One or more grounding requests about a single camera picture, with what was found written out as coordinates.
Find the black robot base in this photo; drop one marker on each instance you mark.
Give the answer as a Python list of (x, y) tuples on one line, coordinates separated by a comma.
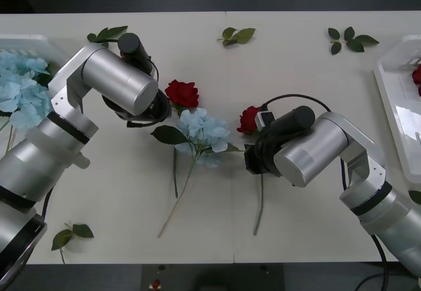
[(210, 276)]

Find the silver and black left arm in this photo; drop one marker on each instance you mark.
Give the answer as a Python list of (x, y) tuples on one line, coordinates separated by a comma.
[(112, 73)]

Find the silver and black right arm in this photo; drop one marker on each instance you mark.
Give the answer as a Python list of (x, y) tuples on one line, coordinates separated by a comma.
[(315, 143)]

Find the loose green leaf twig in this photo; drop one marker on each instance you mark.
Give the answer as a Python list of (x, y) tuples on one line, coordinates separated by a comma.
[(356, 44), (82, 230), (241, 36), (112, 32)]

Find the red round button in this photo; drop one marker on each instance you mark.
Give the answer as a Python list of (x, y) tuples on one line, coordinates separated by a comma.
[(155, 284)]

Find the shallow white box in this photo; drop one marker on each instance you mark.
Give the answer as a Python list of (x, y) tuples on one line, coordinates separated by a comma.
[(33, 41), (394, 83)]

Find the loose green leaf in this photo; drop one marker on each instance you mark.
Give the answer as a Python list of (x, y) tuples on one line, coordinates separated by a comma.
[(416, 197)]

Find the pale grey right wrist camera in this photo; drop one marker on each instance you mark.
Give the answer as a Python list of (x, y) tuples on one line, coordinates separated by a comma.
[(264, 118)]

